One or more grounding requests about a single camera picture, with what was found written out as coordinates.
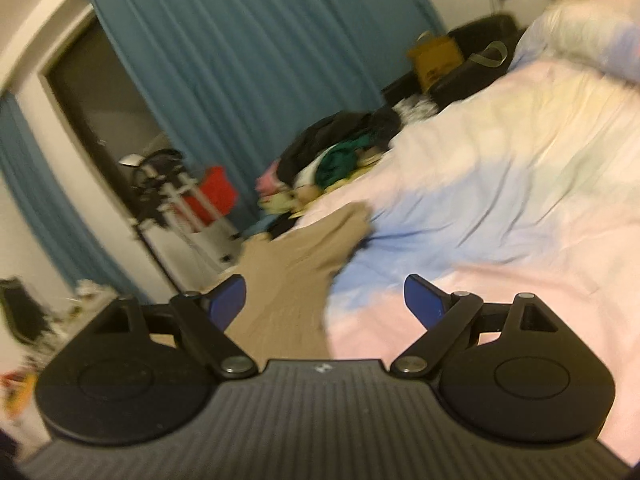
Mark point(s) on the black sofa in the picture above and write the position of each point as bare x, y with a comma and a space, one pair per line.
480, 55

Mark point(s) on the dark window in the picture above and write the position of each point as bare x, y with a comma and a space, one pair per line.
100, 120

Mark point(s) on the pastel tie-dye duvet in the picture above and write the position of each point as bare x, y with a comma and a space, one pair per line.
500, 185

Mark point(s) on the pile of clothes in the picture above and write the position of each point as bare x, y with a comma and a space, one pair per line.
340, 155

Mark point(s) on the beige hoodie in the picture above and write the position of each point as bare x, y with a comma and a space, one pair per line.
295, 280

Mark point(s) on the orange box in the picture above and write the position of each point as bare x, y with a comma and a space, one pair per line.
17, 392

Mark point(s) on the wide blue curtain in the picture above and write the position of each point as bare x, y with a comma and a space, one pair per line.
250, 60

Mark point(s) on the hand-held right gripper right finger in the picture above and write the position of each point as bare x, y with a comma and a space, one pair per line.
425, 302

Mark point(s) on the red bucket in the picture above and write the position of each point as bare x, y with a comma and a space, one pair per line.
210, 195

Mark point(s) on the row of cosmetic bottles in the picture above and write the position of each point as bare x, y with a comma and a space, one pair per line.
75, 305

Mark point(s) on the wavy black-framed mirror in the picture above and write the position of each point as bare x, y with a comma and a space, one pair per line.
22, 310

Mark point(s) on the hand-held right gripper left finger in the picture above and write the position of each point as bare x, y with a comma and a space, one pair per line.
229, 300

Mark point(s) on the yellow paper bag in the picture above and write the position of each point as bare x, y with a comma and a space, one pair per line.
435, 62

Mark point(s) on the pastel pillow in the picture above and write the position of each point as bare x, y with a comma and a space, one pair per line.
595, 25

